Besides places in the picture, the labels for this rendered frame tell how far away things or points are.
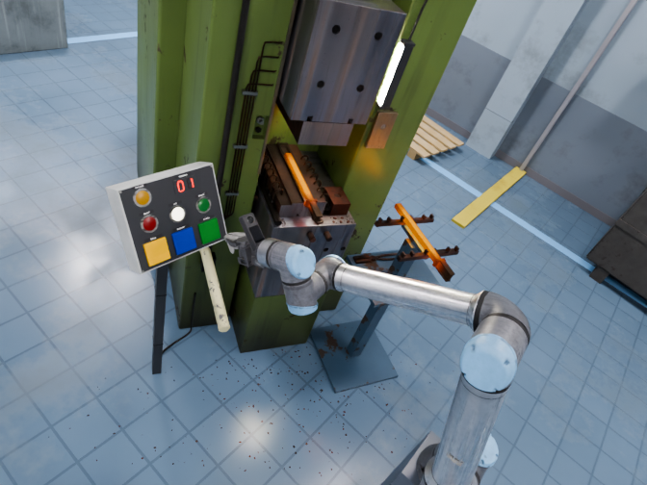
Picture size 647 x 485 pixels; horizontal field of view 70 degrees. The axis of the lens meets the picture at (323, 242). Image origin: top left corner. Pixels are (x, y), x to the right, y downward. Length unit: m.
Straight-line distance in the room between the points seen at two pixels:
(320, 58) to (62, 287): 1.88
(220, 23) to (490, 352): 1.21
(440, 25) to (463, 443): 1.40
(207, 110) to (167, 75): 0.46
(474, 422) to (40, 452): 1.74
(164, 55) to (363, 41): 0.87
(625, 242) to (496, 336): 3.19
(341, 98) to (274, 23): 0.32
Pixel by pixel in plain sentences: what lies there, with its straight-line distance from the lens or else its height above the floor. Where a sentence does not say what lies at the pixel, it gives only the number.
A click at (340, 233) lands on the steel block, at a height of 0.86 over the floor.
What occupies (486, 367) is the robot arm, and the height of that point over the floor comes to 1.38.
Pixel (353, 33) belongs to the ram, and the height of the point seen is 1.68.
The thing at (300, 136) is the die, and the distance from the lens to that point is 1.70.
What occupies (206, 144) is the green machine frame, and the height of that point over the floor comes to 1.16.
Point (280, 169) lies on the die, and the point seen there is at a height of 0.99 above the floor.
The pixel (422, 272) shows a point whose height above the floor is 0.69.
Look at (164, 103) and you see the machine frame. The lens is 2.21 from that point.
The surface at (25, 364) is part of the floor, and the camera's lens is 2.58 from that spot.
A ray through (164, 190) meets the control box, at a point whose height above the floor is 1.17.
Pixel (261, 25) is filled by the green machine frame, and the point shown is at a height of 1.61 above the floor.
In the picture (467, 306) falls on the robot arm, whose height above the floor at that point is 1.35.
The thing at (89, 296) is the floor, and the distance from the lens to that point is 2.77.
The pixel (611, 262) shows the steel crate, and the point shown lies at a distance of 4.34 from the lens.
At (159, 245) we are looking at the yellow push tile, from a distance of 1.58.
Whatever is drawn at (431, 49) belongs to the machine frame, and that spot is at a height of 1.62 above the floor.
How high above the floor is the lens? 2.15
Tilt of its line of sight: 41 degrees down
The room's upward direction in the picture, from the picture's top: 20 degrees clockwise
